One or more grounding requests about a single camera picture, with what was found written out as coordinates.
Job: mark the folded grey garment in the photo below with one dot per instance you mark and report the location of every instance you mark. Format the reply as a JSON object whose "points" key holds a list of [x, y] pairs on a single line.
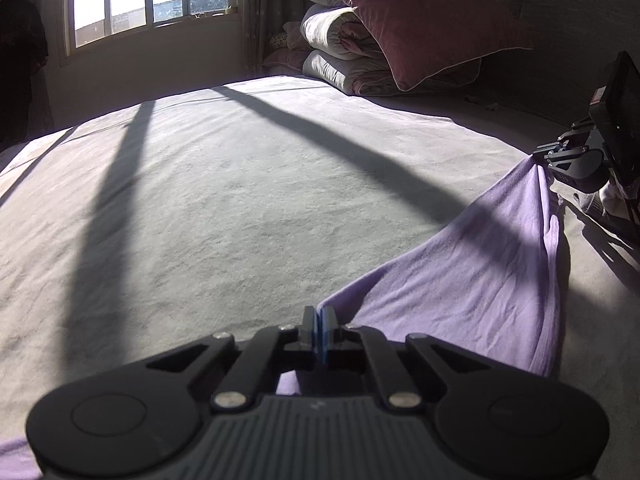
{"points": [[600, 210]]}

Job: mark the dark hanging coat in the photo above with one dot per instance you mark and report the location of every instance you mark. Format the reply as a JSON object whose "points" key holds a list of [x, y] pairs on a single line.
{"points": [[20, 60]]}

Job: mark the patterned curtain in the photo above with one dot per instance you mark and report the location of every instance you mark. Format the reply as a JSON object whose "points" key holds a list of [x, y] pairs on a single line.
{"points": [[260, 10]]}

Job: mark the folded cream garment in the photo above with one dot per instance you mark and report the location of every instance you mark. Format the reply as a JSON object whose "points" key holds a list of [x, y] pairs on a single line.
{"points": [[612, 197]]}

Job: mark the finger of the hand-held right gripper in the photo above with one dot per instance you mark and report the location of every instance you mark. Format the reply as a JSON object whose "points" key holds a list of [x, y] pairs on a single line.
{"points": [[555, 155]]}

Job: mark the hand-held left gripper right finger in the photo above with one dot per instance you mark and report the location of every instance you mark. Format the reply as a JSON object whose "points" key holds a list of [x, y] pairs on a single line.
{"points": [[331, 340]]}

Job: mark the folded white pink quilt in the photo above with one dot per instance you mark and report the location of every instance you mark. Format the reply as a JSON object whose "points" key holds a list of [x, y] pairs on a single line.
{"points": [[330, 30]]}

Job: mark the purple shirt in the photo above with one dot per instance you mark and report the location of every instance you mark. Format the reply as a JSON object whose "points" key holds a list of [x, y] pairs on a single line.
{"points": [[475, 270]]}

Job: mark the small pink cushion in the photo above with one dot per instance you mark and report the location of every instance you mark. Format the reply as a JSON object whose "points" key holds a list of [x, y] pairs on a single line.
{"points": [[285, 60]]}

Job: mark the grey quilted headboard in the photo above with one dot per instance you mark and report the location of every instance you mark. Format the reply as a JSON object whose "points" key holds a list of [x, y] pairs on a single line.
{"points": [[565, 35]]}

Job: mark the bed with grey sheet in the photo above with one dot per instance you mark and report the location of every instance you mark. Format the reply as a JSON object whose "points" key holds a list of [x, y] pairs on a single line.
{"points": [[200, 185]]}

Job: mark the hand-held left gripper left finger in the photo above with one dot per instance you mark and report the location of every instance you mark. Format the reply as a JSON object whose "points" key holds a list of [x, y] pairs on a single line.
{"points": [[307, 340]]}

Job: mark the large pink pillow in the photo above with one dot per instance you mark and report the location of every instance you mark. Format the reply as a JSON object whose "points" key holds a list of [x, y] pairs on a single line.
{"points": [[425, 20]]}

